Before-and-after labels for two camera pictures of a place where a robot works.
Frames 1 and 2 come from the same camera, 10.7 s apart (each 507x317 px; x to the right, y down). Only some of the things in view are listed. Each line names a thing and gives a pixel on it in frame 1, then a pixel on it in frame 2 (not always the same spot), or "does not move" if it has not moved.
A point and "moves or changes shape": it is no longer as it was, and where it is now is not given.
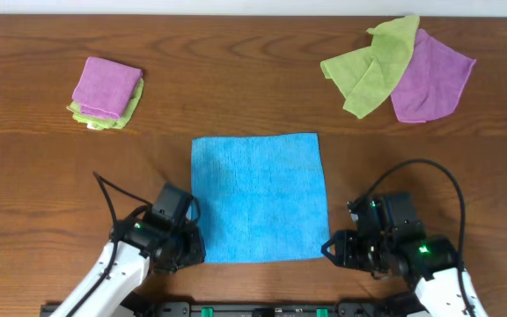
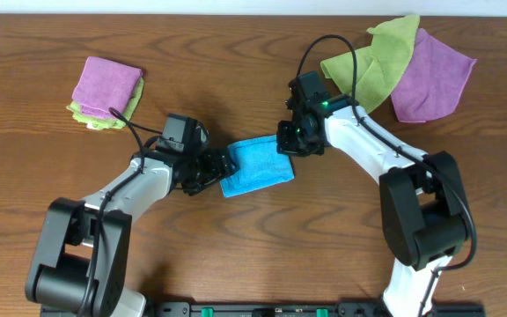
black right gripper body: x=344 y=248 → x=289 y=138
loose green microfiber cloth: x=368 y=76 does not move
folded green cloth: x=100 y=122 does not move
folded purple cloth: x=106 y=87 does not move
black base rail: x=258 y=309 does not move
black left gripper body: x=194 y=246 → x=214 y=168
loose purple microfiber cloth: x=433 y=81 does not move
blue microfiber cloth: x=260 y=197 moves or changes shape
